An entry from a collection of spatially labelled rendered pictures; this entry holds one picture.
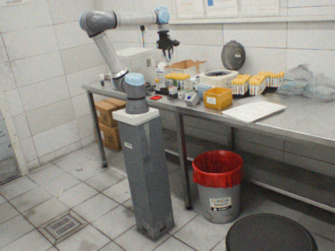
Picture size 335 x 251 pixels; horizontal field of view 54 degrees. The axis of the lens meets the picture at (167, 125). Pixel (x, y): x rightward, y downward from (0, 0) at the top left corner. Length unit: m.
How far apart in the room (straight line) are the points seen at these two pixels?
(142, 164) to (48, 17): 2.09
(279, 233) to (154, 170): 0.99
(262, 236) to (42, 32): 2.90
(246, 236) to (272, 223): 0.13
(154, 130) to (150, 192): 0.42
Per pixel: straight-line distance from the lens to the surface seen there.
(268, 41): 2.48
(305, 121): 1.87
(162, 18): 2.05
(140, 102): 2.00
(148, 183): 2.15
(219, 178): 2.23
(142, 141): 2.01
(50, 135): 3.79
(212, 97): 2.05
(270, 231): 1.45
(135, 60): 2.58
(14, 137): 3.58
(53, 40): 3.69
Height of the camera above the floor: 1.59
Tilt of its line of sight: 22 degrees down
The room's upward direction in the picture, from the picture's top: 7 degrees counter-clockwise
